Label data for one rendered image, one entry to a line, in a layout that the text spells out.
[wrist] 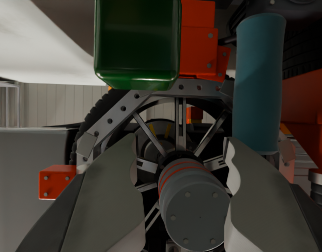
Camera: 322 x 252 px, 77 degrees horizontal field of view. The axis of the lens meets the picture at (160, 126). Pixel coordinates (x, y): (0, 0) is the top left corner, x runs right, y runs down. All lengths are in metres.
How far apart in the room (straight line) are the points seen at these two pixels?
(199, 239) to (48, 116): 4.92
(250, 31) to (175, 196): 0.33
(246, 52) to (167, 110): 4.24
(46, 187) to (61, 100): 4.53
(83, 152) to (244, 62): 0.40
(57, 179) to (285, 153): 0.56
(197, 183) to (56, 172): 0.34
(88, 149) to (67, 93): 4.53
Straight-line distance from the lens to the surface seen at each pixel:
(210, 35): 0.53
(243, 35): 0.46
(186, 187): 0.37
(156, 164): 0.61
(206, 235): 0.41
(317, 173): 0.37
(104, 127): 0.50
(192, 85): 0.51
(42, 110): 5.24
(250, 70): 0.43
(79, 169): 0.29
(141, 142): 0.96
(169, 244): 0.57
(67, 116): 5.00
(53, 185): 0.57
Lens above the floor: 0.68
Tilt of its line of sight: 2 degrees up
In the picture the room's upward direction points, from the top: 178 degrees counter-clockwise
